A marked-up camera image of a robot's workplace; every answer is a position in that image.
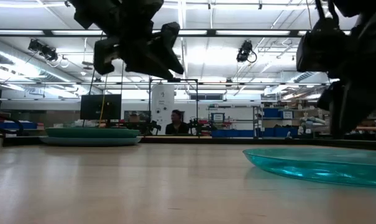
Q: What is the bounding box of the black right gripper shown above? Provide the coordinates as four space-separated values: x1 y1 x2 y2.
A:
317 9 376 139

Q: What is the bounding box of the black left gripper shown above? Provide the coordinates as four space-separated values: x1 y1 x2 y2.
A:
68 0 185 80

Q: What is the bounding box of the large teal plastic plate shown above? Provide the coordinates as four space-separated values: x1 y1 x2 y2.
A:
45 130 141 139

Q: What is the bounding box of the white pillar board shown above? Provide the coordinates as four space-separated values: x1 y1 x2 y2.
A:
150 84 175 135

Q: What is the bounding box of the black monitor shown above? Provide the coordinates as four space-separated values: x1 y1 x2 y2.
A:
80 94 122 121

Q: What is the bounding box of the blue storage bin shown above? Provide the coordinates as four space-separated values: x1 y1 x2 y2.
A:
211 129 254 138
263 108 282 118
0 121 38 130

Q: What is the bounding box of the small translucent cyan plate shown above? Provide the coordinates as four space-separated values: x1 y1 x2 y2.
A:
242 147 376 188

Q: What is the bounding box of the metal shelf rack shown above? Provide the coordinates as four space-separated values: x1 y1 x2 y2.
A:
206 105 264 138

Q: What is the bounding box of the person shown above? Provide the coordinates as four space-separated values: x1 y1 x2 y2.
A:
165 109 190 136

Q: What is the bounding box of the large blue plastic plate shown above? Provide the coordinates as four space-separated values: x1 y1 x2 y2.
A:
39 136 142 147

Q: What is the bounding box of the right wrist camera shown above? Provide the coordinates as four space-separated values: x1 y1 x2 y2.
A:
296 17 347 74

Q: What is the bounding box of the black overhead frame beam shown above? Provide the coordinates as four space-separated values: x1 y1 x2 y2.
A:
0 29 352 38

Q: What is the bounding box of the black aluminium table frame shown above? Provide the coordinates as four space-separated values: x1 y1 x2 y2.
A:
0 134 376 152

